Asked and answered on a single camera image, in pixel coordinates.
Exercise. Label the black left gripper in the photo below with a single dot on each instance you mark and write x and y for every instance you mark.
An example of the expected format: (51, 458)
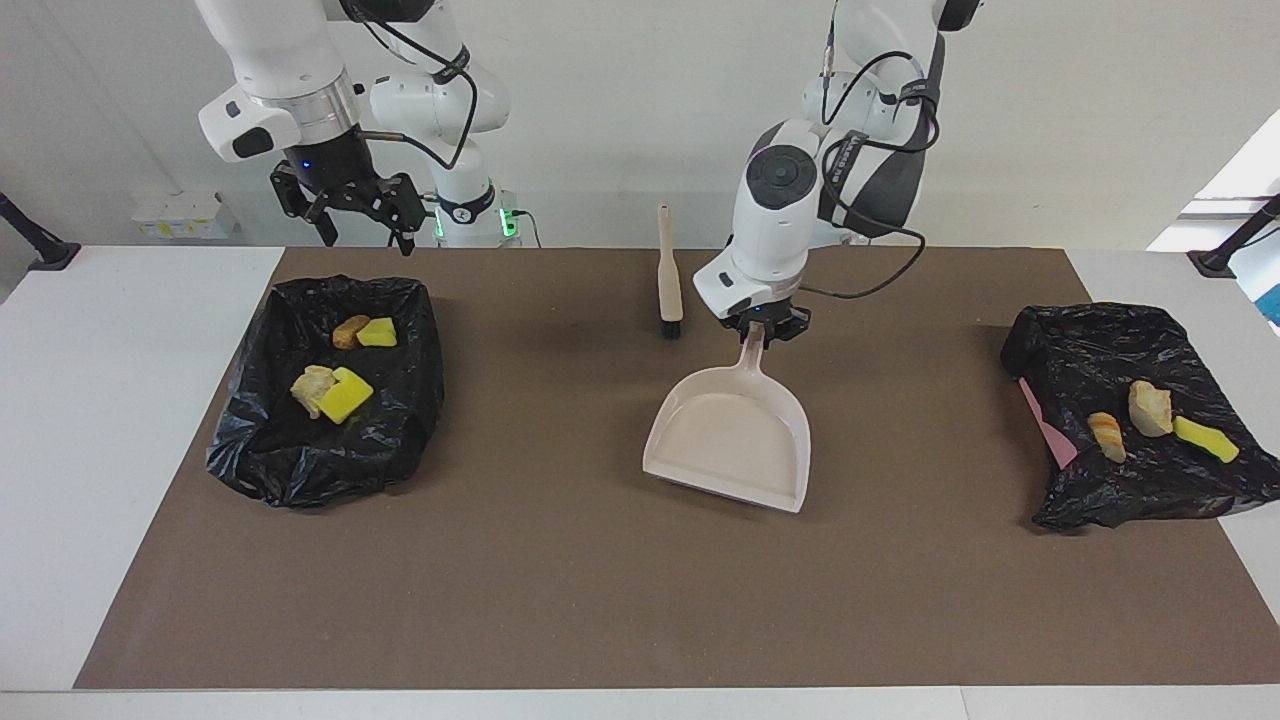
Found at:
(770, 315)

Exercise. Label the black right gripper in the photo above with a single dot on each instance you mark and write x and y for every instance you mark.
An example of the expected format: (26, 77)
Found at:
(340, 175)

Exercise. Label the beige brush with black bristles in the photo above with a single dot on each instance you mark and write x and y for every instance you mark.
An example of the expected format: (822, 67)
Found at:
(669, 275)

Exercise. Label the beige plastic dustpan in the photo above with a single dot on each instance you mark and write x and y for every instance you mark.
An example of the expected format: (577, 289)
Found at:
(730, 440)

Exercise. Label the brown fried nugget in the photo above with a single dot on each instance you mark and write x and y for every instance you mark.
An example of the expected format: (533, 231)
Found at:
(348, 332)

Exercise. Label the yellow sponge chunk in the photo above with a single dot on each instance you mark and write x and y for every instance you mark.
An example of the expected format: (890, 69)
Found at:
(377, 333)
(347, 397)

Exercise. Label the pale beige sponge chunk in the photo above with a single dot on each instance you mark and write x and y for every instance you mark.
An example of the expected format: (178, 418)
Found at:
(1150, 408)
(310, 388)

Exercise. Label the orange striped bread roll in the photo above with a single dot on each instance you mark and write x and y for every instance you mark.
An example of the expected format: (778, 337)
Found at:
(1107, 437)

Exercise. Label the yellow sponge wedge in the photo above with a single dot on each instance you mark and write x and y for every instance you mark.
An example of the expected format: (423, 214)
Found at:
(1205, 438)

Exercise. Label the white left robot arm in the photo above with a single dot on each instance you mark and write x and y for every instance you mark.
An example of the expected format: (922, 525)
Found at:
(780, 220)

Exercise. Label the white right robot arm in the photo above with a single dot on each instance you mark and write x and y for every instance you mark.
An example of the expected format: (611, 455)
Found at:
(290, 90)

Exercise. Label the black trash bag bin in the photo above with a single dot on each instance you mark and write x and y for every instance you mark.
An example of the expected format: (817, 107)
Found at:
(330, 460)

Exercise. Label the pink plastic bin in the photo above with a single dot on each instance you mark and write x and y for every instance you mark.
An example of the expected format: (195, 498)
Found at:
(1050, 430)

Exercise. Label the black bag over pink bin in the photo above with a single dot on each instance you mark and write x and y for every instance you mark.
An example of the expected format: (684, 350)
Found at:
(1100, 360)

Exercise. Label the brown table mat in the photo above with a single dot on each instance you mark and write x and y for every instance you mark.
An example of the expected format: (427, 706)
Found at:
(600, 600)

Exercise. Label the blue object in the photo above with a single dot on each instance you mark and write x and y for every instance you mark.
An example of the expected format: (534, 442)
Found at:
(1273, 300)

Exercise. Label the white wall socket box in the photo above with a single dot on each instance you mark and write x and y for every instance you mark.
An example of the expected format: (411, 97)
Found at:
(185, 215)

